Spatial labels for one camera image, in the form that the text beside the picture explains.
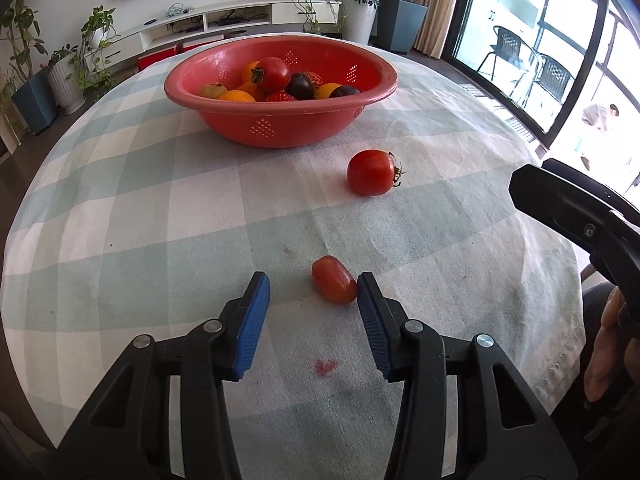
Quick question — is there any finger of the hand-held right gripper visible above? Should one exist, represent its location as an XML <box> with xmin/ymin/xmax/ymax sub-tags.
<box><xmin>542</xmin><ymin>158</ymin><xmax>640</xmax><ymax>222</ymax></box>
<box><xmin>508</xmin><ymin>164</ymin><xmax>627</xmax><ymax>252</ymax></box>

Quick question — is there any broad-leaf plant in blue pot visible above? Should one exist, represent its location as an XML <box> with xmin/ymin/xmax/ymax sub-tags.
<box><xmin>365</xmin><ymin>0</ymin><xmax>431</xmax><ymax>56</ymax></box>

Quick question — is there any white television cabinet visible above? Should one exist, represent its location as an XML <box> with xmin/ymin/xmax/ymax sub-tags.
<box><xmin>90</xmin><ymin>0</ymin><xmax>343</xmax><ymax>68</ymax></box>

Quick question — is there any black outdoor chair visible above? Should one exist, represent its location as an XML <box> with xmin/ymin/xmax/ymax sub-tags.
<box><xmin>475</xmin><ymin>25</ymin><xmax>543</xmax><ymax>86</ymax></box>
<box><xmin>510</xmin><ymin>52</ymin><xmax>576</xmax><ymax>111</ymax></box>

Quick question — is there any glass sliding door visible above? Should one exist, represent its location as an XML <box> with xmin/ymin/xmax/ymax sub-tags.
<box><xmin>445</xmin><ymin>0</ymin><xmax>640</xmax><ymax>196</ymax></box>

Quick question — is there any red grape tomato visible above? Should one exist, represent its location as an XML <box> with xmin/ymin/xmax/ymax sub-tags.
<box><xmin>311</xmin><ymin>255</ymin><xmax>359</xmax><ymax>306</ymax></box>

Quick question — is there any plant in ribbed white pot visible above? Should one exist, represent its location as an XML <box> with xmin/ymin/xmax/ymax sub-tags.
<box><xmin>46</xmin><ymin>45</ymin><xmax>87</xmax><ymax>115</ymax></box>

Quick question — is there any red plastic colander bowl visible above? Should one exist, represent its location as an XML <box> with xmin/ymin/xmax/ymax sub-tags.
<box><xmin>164</xmin><ymin>37</ymin><xmax>399</xmax><ymax>149</ymax></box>

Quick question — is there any green white checkered tablecloth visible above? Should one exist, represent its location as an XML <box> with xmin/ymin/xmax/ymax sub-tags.
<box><xmin>0</xmin><ymin>32</ymin><xmax>587</xmax><ymax>480</ymax></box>

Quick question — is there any person's right hand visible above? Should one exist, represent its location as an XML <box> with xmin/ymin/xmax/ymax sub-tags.
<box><xmin>582</xmin><ymin>287</ymin><xmax>632</xmax><ymax>404</ymax></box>

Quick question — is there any bushy plant in white pot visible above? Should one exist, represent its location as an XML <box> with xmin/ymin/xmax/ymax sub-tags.
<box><xmin>331</xmin><ymin>0</ymin><xmax>383</xmax><ymax>46</ymax></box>

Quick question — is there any dark purple plum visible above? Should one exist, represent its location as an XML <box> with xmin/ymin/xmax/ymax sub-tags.
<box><xmin>285</xmin><ymin>73</ymin><xmax>316</xmax><ymax>100</ymax></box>

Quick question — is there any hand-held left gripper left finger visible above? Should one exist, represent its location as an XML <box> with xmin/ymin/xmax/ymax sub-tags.
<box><xmin>50</xmin><ymin>271</ymin><xmax>272</xmax><ymax>480</ymax></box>

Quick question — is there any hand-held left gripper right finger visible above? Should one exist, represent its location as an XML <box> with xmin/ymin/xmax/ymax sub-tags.
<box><xmin>356</xmin><ymin>271</ymin><xmax>576</xmax><ymax>480</ymax></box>

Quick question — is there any branchy tree in blue pot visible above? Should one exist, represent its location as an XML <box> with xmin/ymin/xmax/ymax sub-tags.
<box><xmin>0</xmin><ymin>0</ymin><xmax>58</xmax><ymax>136</ymax></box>

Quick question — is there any red storage box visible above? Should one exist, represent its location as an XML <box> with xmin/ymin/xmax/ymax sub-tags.
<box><xmin>181</xmin><ymin>39</ymin><xmax>225</xmax><ymax>53</ymax></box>
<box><xmin>137</xmin><ymin>46</ymin><xmax>178</xmax><ymax>72</ymax></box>

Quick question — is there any beige curtain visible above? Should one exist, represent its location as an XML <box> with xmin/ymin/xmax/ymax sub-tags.
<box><xmin>412</xmin><ymin>0</ymin><xmax>466</xmax><ymax>61</ymax></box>

